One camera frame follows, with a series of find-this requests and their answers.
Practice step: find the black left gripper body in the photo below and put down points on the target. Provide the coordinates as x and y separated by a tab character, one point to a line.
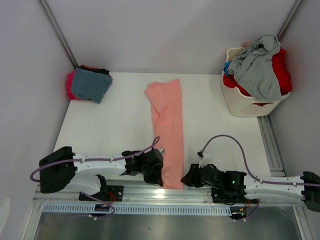
151	175

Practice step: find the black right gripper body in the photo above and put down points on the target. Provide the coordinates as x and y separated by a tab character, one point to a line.
198	181

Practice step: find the pink t shirt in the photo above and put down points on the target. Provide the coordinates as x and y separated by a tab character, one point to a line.
167	122

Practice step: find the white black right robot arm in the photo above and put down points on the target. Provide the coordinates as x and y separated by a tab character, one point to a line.
237	187

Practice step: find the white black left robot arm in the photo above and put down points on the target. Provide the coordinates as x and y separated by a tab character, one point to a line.
66	170

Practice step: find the white perforated laundry basket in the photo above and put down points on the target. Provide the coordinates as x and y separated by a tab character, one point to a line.
240	103

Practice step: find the folded teal t shirt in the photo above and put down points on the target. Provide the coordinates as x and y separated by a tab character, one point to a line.
93	85

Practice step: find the folded black t shirt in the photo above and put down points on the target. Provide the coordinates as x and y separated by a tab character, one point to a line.
95	70

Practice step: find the blue garment in basket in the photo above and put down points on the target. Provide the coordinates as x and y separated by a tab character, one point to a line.
225	68

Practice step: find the folded magenta t shirt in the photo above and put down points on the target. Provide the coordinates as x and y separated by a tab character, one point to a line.
73	87

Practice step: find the grey t shirt in basket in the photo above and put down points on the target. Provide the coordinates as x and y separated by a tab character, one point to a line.
252	68

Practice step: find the red t shirt in basket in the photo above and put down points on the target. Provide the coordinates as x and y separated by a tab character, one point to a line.
256	74

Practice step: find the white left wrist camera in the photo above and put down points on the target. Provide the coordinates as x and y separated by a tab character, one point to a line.
161	150

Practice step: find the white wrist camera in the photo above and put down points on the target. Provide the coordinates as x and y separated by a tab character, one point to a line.
161	150
204	158

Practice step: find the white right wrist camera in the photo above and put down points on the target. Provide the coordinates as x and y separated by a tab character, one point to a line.
204	158

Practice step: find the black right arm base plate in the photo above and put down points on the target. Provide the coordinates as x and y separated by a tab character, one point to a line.
230	199

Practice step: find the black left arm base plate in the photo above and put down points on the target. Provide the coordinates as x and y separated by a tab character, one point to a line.
110	193

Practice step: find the white slotted cable duct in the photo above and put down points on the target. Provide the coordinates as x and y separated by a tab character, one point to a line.
139	209

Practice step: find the left corner aluminium post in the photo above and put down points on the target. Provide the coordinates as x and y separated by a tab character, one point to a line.
48	13

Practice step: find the corner aluminium post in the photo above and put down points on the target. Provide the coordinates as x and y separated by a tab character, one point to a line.
293	12
48	13

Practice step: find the right corner aluminium post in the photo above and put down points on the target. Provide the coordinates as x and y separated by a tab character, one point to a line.
293	12

